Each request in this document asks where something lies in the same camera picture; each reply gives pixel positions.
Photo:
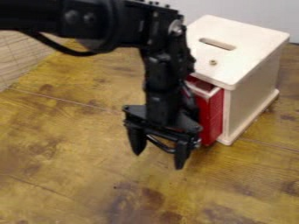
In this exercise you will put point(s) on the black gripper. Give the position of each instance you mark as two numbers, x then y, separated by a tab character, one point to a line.
169	115

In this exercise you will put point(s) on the red wooden drawer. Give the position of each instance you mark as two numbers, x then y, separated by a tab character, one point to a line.
206	98

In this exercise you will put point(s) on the black metal drawer handle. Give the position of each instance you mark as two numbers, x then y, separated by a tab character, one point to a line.
159	144

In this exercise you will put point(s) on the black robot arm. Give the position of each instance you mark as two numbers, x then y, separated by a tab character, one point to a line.
87	27

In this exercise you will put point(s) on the white wooden drawer cabinet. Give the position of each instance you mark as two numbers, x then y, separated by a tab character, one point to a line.
237	59

